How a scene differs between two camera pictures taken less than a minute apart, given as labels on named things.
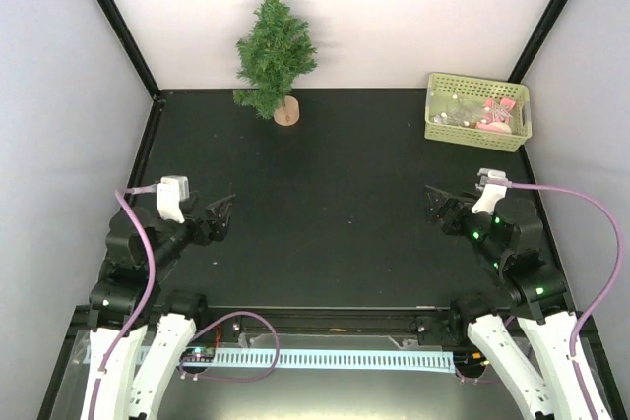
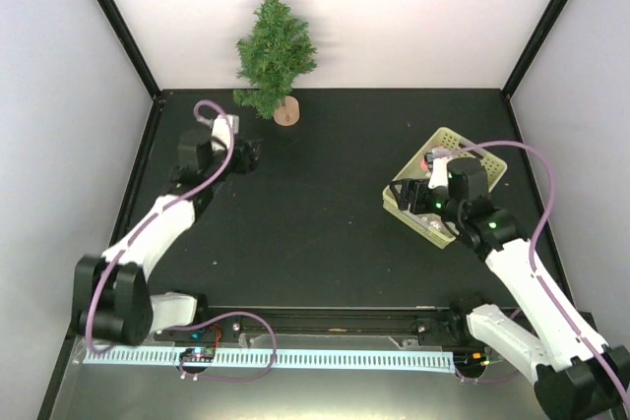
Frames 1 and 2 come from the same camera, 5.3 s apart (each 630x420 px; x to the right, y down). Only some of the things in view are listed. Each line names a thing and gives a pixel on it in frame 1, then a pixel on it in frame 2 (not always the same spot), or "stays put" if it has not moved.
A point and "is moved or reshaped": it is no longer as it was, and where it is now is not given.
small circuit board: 198,354 stays put
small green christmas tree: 275,50 stays put
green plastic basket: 477,111 -> 444,141
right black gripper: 459,207 -> 416,186
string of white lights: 463,112 is moved or reshaped
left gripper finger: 212,208 -> 256,147
